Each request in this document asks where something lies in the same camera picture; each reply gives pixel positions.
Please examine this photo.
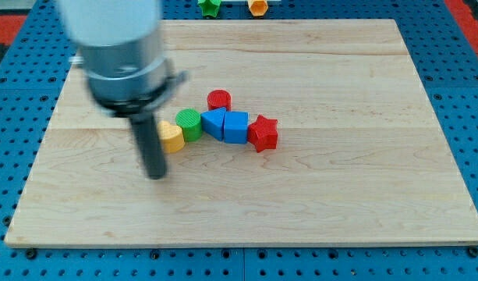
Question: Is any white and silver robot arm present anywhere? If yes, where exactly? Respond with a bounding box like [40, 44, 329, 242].
[57, 0, 188, 117]

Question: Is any blue cube block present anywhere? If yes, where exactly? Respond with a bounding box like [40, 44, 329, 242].
[223, 112, 249, 144]

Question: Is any red star block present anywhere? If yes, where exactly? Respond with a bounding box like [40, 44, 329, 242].
[247, 115, 278, 153]

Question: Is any green star block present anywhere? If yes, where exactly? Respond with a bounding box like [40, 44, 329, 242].
[197, 0, 221, 18]

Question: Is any blue triangle block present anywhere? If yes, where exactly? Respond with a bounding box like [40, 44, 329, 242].
[200, 107, 226, 141]

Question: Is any red cylinder block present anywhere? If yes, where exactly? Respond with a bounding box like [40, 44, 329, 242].
[207, 89, 232, 111]

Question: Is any green cylinder block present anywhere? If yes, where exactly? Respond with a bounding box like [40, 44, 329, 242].
[175, 108, 203, 142]

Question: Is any yellow heart block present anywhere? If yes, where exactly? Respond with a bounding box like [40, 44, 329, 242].
[157, 120, 185, 154]

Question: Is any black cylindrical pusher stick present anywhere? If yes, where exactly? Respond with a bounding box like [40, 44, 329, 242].
[129, 113, 167, 180]

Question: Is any light wooden board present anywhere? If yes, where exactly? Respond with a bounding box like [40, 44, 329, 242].
[5, 20, 478, 249]

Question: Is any orange hexagon block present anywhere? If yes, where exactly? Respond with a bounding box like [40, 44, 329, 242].
[247, 0, 269, 17]

